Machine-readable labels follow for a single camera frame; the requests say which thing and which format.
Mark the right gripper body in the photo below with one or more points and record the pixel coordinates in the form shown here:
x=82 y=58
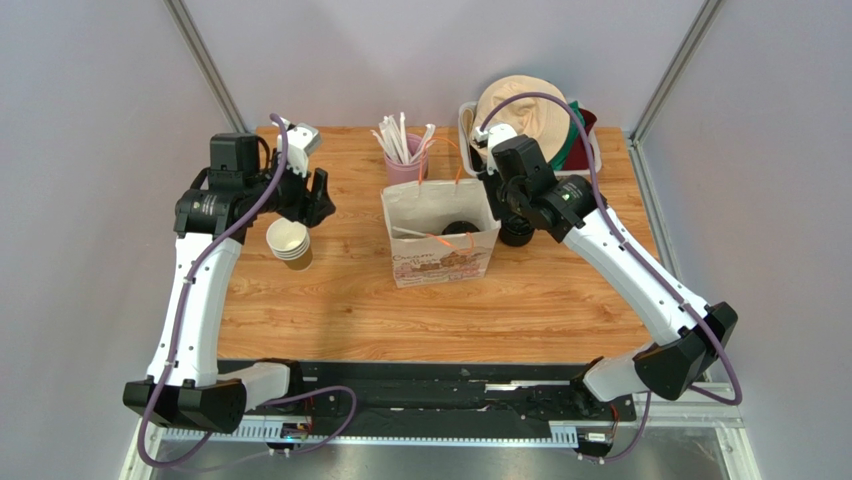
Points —
x=509 y=217

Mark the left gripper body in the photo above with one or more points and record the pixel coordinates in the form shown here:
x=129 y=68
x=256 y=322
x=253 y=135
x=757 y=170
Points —
x=289 y=199

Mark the stack of paper cups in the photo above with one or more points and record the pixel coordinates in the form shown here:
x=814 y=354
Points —
x=290 y=242

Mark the black coffee cup lid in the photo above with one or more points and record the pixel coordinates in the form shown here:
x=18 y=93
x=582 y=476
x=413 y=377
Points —
x=460 y=227

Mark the white paper takeout bag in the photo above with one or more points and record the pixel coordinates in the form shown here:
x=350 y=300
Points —
x=429 y=205

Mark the single straw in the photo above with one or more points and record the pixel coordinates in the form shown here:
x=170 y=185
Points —
x=403 y=233

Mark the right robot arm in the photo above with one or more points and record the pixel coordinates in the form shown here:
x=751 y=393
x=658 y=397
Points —
x=687 y=332

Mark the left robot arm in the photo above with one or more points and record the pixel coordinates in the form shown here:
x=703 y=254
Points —
x=245 y=178

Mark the stack of black lids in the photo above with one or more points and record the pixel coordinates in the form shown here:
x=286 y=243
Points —
x=516 y=235

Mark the white plastic basket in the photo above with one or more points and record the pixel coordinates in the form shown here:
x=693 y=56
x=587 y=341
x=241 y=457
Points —
x=472 y=163

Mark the green cloth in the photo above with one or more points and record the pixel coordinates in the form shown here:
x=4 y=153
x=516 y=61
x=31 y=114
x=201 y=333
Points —
x=559 y=160

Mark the dark red cloth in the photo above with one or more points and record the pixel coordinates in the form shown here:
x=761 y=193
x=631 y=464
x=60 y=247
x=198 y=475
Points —
x=586 y=140

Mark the beige bucket hat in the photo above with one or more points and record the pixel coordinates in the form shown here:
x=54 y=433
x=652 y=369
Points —
x=540 y=119

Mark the pink straw holder cup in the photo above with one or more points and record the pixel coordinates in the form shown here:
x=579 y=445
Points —
x=398 y=173

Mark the wrapped white straws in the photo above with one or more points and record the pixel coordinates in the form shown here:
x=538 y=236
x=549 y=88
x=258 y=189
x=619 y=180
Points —
x=392 y=137

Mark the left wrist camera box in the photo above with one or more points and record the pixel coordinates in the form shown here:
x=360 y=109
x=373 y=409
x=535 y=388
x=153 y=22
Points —
x=295 y=144

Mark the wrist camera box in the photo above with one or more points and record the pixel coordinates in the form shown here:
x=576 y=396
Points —
x=485 y=140
x=295 y=144

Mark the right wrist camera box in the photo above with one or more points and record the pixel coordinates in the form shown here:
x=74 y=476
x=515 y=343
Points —
x=485 y=140

